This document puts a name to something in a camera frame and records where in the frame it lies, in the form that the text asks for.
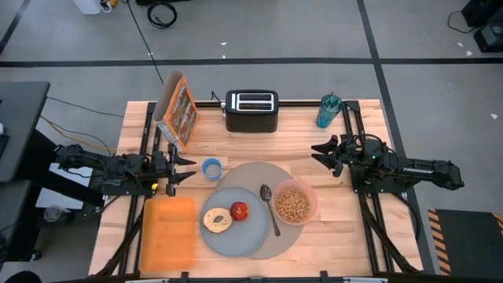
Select grey round plate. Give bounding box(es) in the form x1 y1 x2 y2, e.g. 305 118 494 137
199 186 270 259

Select red apple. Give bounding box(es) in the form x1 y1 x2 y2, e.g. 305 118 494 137
229 200 250 222

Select black table rail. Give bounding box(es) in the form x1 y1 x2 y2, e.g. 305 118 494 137
50 270 503 283
192 100 347 108

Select black equipment case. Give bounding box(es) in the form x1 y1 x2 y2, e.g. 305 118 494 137
461 0 503 28

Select grey floor cable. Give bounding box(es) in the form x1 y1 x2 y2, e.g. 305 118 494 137
46 96 125 119

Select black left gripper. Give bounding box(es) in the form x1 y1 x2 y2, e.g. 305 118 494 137
151 142 197 197

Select grey round placemat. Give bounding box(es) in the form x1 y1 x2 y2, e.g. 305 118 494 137
211 162 306 260

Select white container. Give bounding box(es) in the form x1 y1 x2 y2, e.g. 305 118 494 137
72 0 104 16

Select clear plastic cup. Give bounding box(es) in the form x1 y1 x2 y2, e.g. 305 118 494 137
43 204 66 223

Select black desk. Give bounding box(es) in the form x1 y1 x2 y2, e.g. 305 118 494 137
0 81 51 184

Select black toaster cable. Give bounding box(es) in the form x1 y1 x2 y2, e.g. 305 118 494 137
210 90 227 116

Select yellow floor cable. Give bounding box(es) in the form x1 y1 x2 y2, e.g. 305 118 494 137
39 115 119 153

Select black back table rail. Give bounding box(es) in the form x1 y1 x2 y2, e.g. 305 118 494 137
192 100 347 108

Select orange cereal box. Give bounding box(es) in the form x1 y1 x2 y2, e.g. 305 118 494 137
152 69 200 154

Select person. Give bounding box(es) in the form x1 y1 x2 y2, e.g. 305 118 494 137
2 270 43 283

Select white base panel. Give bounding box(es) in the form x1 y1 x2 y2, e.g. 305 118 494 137
35 162 104 209

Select teal transparent tumbler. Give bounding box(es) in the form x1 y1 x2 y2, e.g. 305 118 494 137
315 93 344 129

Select orange translucent tray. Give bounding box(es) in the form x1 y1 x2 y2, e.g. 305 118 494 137
138 197 197 274

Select long black floor cable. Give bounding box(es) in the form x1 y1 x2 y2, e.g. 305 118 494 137
125 0 165 86

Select pink bowl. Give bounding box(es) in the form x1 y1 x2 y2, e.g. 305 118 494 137
270 178 318 226

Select black two-slot toaster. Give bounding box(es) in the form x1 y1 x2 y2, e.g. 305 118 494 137
224 89 280 134

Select light blue cup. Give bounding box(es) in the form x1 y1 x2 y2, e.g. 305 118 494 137
201 157 223 182

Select black front table rail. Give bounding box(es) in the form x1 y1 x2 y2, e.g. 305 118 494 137
50 270 503 283

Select black hazard-striped mat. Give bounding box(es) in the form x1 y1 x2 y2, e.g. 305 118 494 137
427 208 503 276

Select dark metal spoon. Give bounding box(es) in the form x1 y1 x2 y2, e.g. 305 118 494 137
259 183 282 238

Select thin black looped cable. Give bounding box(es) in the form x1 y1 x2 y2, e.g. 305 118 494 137
446 9 468 35

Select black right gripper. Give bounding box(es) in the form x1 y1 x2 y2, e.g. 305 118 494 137
310 133 358 178

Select toasted bagel half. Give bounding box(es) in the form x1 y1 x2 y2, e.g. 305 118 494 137
202 207 234 235

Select coiled black cable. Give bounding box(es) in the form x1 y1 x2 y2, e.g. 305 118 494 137
147 2 178 29

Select brown cereal rings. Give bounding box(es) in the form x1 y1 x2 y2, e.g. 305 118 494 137
275 188 311 223

